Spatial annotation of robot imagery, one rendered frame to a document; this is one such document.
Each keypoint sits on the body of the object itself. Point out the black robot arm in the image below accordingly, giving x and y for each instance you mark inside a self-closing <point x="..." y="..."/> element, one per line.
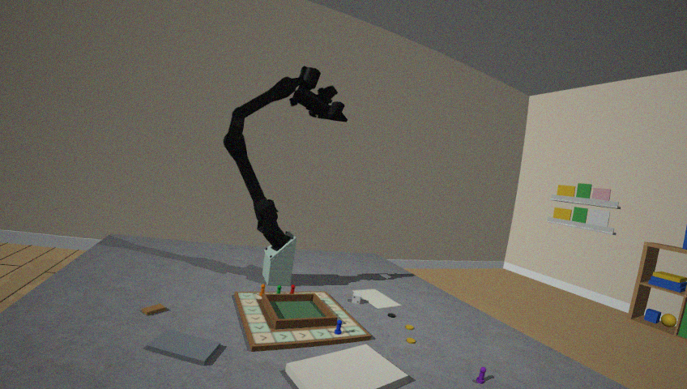
<point x="234" y="142"/>

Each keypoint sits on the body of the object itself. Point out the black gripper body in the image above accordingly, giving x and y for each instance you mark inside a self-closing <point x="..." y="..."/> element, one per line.
<point x="320" y="106"/>

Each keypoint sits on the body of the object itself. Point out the purple pawn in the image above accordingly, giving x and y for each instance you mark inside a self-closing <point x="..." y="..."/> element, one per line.
<point x="480" y="379"/>

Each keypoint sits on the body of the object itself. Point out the small orange flat block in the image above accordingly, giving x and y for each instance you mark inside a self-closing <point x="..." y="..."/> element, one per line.
<point x="153" y="309"/>

